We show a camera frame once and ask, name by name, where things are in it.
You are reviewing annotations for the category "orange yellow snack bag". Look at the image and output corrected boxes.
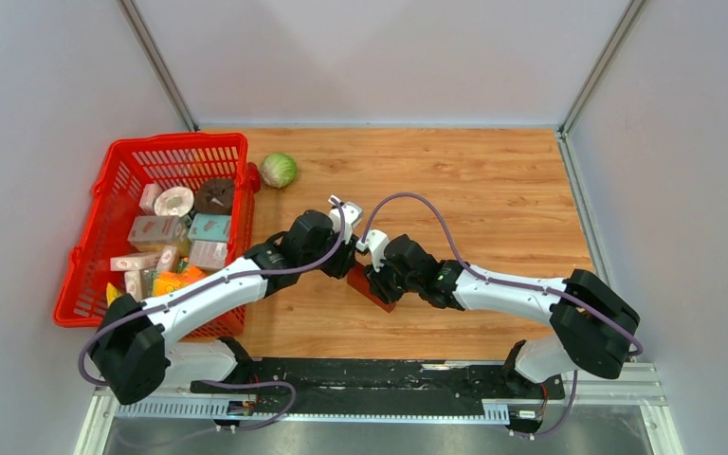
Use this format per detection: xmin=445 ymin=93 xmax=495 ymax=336
xmin=151 ymin=265 xmax=208 ymax=297

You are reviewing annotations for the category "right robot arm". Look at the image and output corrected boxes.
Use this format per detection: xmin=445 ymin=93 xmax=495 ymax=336
xmin=355 ymin=230 xmax=640 ymax=397

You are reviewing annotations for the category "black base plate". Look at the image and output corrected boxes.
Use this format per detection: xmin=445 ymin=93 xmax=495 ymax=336
xmin=189 ymin=356 xmax=566 ymax=417

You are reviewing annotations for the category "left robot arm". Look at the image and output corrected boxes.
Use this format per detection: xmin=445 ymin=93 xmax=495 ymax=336
xmin=78 ymin=202 xmax=362 ymax=405

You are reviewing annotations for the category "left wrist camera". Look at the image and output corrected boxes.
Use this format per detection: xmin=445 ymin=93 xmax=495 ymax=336
xmin=328 ymin=195 xmax=363 ymax=242

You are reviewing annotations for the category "green cabbage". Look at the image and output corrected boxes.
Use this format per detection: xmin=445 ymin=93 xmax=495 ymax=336
xmin=259 ymin=153 xmax=299 ymax=189

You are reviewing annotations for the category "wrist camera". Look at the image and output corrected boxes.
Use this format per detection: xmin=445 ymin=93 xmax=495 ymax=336
xmin=328 ymin=195 xmax=363 ymax=242
xmin=355 ymin=229 xmax=390 ymax=272

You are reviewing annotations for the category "red pepper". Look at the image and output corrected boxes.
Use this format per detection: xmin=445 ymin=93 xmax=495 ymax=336
xmin=246 ymin=162 xmax=262 ymax=193

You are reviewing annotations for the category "red paper box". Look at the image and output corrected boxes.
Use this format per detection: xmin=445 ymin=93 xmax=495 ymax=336
xmin=346 ymin=263 xmax=396 ymax=313

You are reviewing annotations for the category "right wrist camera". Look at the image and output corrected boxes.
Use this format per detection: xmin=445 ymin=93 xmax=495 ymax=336
xmin=355 ymin=229 xmax=390 ymax=272

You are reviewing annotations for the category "pink tape roll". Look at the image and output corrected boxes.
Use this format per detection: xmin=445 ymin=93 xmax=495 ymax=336
xmin=153 ymin=187 xmax=194 ymax=218

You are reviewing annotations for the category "teal box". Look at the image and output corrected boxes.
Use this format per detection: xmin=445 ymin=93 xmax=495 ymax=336
xmin=188 ymin=213 xmax=232 ymax=244

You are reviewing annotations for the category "brown round cake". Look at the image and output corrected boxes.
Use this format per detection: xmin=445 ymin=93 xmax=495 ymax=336
xmin=194 ymin=177 xmax=235 ymax=215

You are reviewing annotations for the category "aluminium frame rail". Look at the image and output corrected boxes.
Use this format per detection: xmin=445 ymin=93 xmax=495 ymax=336
xmin=76 ymin=357 xmax=683 ymax=454

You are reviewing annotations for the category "pink box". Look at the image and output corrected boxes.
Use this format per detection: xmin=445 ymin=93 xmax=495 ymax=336
xmin=127 ymin=215 xmax=188 ymax=247

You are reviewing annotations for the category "red plastic basket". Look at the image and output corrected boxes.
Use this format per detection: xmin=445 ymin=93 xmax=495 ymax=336
xmin=52 ymin=133 xmax=257 ymax=328

